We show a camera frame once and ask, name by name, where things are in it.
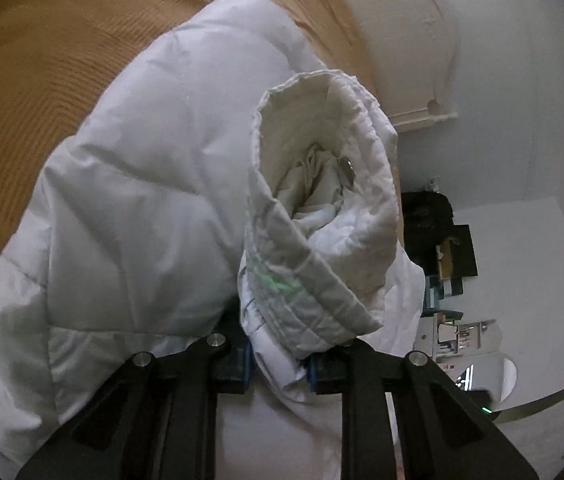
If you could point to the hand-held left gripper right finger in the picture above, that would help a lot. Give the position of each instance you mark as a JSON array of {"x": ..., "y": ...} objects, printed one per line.
[{"x": 320, "y": 375}]

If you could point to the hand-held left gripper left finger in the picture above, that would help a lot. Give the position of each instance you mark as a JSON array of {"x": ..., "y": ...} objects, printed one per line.
[{"x": 236, "y": 366}]

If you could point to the white puffer jacket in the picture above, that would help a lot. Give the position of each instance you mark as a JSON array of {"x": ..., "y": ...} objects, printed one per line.
[{"x": 137, "y": 185}]

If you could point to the shelf unit with items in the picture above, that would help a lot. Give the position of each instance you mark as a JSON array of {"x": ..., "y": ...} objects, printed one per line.
[{"x": 439, "y": 305}]

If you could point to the black backpack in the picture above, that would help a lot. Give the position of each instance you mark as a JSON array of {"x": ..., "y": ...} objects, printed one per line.
[{"x": 424, "y": 220}]

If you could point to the black flat box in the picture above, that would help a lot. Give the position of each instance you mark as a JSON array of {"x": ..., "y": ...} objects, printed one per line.
[{"x": 463, "y": 252}]

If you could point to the tan bed blanket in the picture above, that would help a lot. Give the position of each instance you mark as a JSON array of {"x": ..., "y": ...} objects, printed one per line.
[{"x": 37, "y": 60}]

